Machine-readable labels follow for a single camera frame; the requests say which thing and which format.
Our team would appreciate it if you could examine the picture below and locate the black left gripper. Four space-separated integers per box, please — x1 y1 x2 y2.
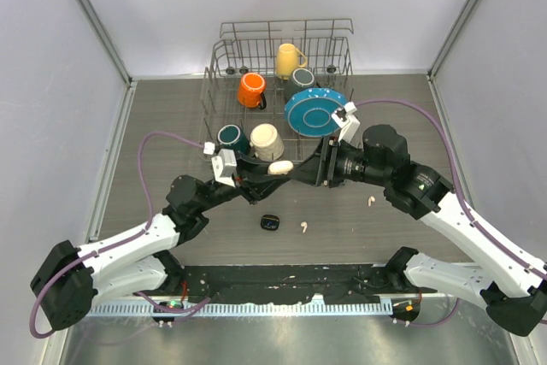
197 151 288 213

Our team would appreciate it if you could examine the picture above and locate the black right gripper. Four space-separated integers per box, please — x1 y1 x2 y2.
288 135 390 187

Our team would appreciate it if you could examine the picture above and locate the white earbud charging case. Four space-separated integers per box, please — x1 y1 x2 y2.
268 160 294 175

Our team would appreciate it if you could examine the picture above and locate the black earbud charging case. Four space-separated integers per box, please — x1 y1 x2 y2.
260 214 280 232

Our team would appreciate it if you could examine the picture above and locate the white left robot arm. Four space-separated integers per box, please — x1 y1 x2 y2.
29 150 295 339

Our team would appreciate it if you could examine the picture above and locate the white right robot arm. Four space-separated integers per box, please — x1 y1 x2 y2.
291 125 546 337

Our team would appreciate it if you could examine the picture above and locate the cream white mug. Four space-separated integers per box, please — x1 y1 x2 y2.
250 123 284 162

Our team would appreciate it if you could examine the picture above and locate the dark green mug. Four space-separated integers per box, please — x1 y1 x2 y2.
216 124 250 155

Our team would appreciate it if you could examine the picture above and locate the blue dotted plate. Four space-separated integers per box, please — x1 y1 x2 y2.
285 87 348 138

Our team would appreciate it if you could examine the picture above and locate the orange mug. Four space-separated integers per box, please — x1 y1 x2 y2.
238 73 267 110

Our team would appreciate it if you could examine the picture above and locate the grey mug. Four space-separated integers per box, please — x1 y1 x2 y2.
283 68 317 101

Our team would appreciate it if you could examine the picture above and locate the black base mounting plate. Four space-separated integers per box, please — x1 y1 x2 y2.
144 264 419 305

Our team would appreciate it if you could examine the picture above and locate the yellow mug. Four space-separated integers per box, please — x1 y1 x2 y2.
275 43 308 80

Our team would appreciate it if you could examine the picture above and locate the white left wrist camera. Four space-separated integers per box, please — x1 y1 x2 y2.
203 142 237 188

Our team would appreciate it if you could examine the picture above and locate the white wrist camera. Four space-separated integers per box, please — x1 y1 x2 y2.
331 102 361 143
203 142 237 188

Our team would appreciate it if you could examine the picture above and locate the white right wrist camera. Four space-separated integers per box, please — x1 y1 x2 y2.
331 102 361 143

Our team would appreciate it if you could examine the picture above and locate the grey wire dish rack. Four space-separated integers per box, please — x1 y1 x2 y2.
198 18 354 163

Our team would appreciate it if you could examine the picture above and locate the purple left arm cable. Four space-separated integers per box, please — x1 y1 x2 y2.
28 131 213 339

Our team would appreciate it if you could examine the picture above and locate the white slotted cable duct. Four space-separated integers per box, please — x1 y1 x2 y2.
88 297 392 317

